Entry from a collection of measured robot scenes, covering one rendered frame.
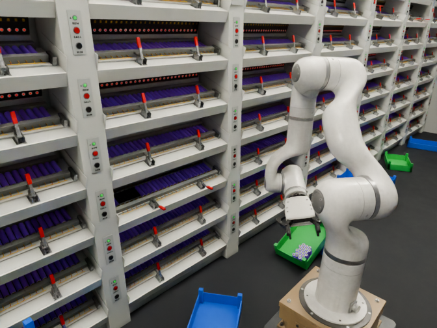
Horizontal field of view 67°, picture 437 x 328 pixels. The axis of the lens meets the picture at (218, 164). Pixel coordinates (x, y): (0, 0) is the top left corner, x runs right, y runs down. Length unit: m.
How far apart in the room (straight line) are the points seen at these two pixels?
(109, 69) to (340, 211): 0.83
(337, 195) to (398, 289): 1.11
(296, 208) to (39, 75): 0.91
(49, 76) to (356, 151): 0.90
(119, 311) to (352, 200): 1.07
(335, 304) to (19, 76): 1.11
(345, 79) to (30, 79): 0.91
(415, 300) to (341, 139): 1.12
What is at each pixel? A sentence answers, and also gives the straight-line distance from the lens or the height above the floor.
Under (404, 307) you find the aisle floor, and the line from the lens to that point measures 1.85.
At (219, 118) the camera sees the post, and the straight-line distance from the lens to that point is 1.60.
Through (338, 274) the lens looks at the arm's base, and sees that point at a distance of 1.05.
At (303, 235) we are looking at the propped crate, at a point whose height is 0.07.
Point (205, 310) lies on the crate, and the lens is 1.63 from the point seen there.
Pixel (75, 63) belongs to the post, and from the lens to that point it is 1.13.
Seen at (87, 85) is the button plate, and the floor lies 1.02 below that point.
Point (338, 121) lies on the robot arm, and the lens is 0.99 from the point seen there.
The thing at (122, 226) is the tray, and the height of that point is 0.47.
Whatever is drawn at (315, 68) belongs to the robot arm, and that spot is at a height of 1.08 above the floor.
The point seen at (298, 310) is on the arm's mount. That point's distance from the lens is 1.12.
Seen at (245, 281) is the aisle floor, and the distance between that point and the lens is 1.78.
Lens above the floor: 1.17
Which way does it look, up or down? 22 degrees down
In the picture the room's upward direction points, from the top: straight up
